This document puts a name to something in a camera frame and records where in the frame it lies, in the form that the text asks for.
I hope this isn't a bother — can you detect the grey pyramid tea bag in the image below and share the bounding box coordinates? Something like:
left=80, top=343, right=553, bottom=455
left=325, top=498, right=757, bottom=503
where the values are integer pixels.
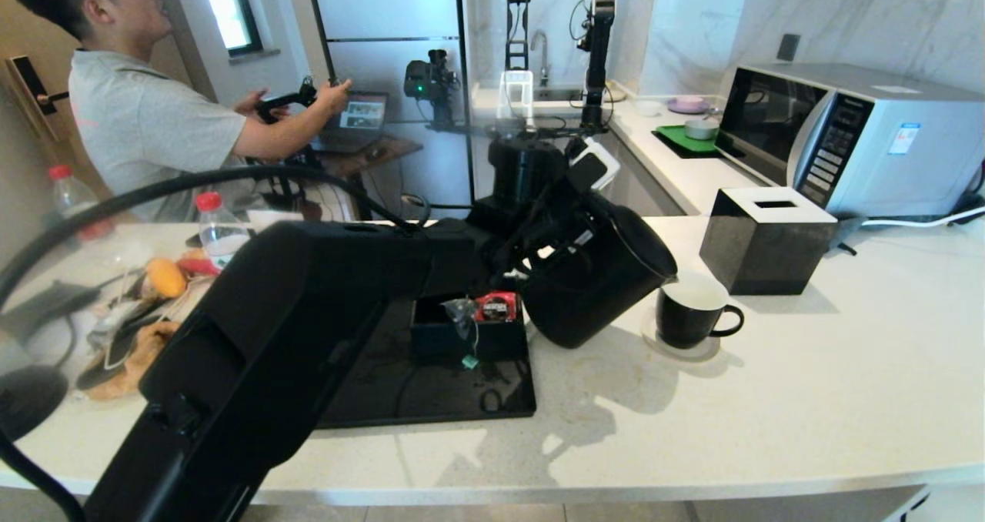
left=442, top=299, right=484, bottom=370

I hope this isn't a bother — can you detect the orange oval toy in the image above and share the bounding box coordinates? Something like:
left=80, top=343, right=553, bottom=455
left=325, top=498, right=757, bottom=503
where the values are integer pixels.
left=146, top=258, right=189, bottom=299

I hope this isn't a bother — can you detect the green mat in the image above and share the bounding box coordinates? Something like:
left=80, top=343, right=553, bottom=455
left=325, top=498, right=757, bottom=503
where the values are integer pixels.
left=656, top=125, right=720, bottom=155

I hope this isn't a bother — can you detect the black tray under mat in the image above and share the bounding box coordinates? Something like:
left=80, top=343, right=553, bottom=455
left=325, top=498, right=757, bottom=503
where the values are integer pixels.
left=652, top=130, right=724, bottom=160

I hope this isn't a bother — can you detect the grey white refrigerator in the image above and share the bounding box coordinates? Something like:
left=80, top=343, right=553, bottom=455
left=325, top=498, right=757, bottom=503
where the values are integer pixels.
left=306, top=0, right=474, bottom=215

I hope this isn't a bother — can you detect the black open laptop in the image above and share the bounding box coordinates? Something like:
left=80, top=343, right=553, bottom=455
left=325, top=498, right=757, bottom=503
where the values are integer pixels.
left=319, top=91, right=389, bottom=153

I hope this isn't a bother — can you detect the black device with green light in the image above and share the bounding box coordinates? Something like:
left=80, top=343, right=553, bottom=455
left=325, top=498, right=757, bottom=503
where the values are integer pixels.
left=404, top=50, right=462, bottom=130

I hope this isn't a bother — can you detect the red instant coffee sachet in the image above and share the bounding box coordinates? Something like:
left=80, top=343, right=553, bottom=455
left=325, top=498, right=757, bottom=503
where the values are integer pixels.
left=475, top=291, right=520, bottom=323

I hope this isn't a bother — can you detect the translucent white box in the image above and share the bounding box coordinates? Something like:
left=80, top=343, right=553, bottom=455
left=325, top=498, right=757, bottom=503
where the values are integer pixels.
left=500, top=70, right=534, bottom=122

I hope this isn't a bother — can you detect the black strap tangle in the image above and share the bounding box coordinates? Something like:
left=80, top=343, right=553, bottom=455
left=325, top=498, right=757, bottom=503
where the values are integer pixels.
left=73, top=291, right=185, bottom=392

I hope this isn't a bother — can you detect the thick black arm hose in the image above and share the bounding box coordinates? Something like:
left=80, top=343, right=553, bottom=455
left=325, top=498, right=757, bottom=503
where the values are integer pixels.
left=0, top=164, right=432, bottom=522

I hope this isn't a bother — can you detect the clear water bottle red cap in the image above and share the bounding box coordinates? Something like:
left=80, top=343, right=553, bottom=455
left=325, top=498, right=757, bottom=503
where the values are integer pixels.
left=48, top=165, right=116, bottom=243

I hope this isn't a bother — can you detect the black mug white inside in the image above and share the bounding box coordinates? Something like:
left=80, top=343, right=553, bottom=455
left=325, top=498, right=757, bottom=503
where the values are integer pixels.
left=656, top=276, right=745, bottom=350

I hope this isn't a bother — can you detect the black centre stand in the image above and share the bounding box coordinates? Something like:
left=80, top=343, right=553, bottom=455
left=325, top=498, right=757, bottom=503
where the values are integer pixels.
left=504, top=0, right=533, bottom=72

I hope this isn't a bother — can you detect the silver microwave oven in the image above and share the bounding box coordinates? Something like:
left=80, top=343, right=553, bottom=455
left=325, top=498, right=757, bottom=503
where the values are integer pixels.
left=713, top=63, right=985, bottom=220

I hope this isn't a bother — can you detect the round clear coaster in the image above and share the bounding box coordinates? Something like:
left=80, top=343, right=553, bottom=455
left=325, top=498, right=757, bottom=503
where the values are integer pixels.
left=641, top=307, right=721, bottom=363

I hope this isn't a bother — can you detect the red mesh pouch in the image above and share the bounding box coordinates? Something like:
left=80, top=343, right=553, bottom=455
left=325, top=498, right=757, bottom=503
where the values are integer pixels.
left=179, top=251, right=224, bottom=278

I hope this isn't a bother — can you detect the black electric kettle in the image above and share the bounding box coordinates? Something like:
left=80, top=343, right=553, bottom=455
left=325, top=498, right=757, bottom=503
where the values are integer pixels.
left=517, top=191, right=679, bottom=350

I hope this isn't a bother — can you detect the white kitchen cabinet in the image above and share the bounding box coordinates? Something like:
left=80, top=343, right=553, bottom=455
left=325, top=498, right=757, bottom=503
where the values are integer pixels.
left=616, top=133, right=686, bottom=216

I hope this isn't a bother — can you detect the black compartment organizer box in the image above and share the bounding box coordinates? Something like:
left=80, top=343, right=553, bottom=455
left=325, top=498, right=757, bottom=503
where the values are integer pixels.
left=410, top=291, right=528, bottom=363

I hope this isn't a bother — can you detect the dark framed window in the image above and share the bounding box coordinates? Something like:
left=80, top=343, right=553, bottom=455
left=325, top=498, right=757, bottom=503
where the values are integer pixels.
left=196, top=0, right=266, bottom=57

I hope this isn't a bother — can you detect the black tissue box white lid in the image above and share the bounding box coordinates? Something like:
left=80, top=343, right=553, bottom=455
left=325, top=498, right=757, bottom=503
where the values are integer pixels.
left=698, top=188, right=837, bottom=297

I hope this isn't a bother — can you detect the chrome kitchen faucet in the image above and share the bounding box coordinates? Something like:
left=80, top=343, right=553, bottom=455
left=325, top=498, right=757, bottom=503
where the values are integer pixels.
left=529, top=31, right=551, bottom=89

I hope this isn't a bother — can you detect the brown wooden desk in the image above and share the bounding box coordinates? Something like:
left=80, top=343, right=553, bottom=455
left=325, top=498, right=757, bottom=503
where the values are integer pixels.
left=308, top=137, right=426, bottom=211

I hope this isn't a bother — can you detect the man in grey shirt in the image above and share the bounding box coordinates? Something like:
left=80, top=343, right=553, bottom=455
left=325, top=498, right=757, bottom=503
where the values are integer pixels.
left=8, top=0, right=355, bottom=223

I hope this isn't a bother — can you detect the white power cable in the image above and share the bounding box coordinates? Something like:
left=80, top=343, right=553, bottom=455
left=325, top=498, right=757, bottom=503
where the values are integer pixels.
left=858, top=208, right=985, bottom=230

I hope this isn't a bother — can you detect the black door lock handle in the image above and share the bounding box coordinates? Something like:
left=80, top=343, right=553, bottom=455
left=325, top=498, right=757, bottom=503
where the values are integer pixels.
left=6, top=55, right=70, bottom=122

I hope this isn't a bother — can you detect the clear water bottle red label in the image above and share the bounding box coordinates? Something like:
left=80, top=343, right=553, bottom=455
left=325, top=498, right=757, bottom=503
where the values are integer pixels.
left=194, top=192, right=251, bottom=269

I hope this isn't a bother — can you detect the black rectangular serving tray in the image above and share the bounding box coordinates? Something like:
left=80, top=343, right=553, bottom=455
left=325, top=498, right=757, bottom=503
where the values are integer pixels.
left=316, top=299, right=537, bottom=430

